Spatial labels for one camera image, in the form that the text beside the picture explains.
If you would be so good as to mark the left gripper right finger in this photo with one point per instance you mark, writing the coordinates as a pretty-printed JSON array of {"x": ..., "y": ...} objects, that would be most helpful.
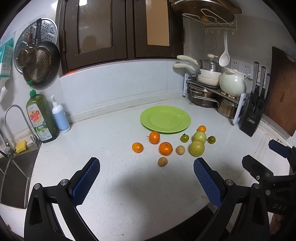
[{"x": 252, "y": 222}]

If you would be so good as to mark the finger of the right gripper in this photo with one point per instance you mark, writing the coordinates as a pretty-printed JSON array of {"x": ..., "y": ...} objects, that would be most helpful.
[
  {"x": 285, "y": 151},
  {"x": 258, "y": 171}
]

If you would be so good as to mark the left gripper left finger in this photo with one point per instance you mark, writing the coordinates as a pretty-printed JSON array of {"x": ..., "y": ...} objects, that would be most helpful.
[{"x": 41, "y": 222}]

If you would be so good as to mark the large green guava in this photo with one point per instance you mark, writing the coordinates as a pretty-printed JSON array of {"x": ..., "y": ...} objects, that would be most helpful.
[{"x": 196, "y": 148}]

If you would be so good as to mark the small green tomato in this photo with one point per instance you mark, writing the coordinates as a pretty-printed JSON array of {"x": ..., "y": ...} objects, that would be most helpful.
[
  {"x": 184, "y": 138},
  {"x": 211, "y": 140}
]

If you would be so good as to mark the small orange tangerine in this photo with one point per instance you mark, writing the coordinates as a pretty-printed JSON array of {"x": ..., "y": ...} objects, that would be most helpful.
[{"x": 201, "y": 129}]

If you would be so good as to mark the brown longan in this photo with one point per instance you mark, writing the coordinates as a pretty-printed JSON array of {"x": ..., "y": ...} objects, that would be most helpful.
[
  {"x": 180, "y": 150},
  {"x": 162, "y": 162}
]

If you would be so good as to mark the brown wooden cutting board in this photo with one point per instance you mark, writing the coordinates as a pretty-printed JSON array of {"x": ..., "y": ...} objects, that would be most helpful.
[{"x": 280, "y": 100}]

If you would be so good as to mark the steel sink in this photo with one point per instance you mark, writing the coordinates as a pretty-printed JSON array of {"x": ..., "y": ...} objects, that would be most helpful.
[{"x": 16, "y": 173}]

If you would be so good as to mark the orange tangerine centre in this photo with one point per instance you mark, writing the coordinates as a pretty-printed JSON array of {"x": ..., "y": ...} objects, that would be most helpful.
[{"x": 165, "y": 148}]

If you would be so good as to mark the steel pot lower right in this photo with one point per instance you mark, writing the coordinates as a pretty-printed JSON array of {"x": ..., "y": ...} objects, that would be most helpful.
[{"x": 227, "y": 108}]

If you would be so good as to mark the yellow sponge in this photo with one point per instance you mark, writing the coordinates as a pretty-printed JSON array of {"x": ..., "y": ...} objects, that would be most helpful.
[{"x": 21, "y": 146}]

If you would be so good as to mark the chrome faucet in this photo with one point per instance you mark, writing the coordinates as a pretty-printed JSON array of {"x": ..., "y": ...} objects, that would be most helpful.
[{"x": 15, "y": 126}]

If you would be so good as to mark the white ceramic pot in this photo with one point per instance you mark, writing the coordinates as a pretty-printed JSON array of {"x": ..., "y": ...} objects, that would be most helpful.
[{"x": 233, "y": 82}]

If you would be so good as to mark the orange tangerine with stem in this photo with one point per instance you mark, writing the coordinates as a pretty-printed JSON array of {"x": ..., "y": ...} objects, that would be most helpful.
[{"x": 154, "y": 137}]

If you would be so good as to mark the white pot rack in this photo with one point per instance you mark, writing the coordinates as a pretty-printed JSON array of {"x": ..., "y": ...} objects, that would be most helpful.
[{"x": 241, "y": 101}]

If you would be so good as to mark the green plate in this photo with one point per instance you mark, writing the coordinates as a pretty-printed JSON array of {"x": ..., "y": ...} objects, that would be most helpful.
[{"x": 165, "y": 119}]

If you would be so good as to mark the orange tangerine left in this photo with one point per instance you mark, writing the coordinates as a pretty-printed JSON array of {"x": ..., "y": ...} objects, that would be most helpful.
[{"x": 137, "y": 147}]

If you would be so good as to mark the steel pot lower left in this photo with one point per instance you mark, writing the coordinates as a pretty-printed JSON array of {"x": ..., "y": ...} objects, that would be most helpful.
[{"x": 202, "y": 97}]

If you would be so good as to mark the white hanging ladle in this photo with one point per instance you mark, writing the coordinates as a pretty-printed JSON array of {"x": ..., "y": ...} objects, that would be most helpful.
[{"x": 224, "y": 59}]

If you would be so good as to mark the white pump bottle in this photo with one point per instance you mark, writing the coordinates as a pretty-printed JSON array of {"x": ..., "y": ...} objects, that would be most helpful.
[{"x": 60, "y": 116}]

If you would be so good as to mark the green dish soap bottle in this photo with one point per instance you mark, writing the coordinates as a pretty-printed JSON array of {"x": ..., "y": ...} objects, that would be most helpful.
[{"x": 40, "y": 116}]

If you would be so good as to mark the steel pot with lid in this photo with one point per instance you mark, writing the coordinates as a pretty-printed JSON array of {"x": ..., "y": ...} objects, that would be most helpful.
[{"x": 207, "y": 64}]

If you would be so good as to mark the black frying pan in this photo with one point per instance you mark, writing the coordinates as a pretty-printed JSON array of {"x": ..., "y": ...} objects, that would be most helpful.
[{"x": 44, "y": 65}]

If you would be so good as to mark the small copper pot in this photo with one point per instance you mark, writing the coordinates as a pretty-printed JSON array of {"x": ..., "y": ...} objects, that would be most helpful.
[{"x": 27, "y": 54}]

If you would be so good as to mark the teal white box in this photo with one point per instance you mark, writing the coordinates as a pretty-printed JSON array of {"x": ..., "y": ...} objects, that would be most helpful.
[{"x": 6, "y": 56}]

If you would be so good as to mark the round steel steamer tray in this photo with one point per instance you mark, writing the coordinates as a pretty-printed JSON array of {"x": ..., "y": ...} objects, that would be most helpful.
[{"x": 48, "y": 33}]

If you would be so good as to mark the wall power outlets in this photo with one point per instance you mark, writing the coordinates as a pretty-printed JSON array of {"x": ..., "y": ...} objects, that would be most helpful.
[{"x": 240, "y": 66}]

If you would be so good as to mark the cream saucepan with handle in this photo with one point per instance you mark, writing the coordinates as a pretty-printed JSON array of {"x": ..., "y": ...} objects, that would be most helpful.
[{"x": 204, "y": 76}]

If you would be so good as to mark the dark wooden window frame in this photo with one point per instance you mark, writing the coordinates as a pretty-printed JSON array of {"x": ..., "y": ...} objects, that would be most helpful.
[{"x": 97, "y": 32}]

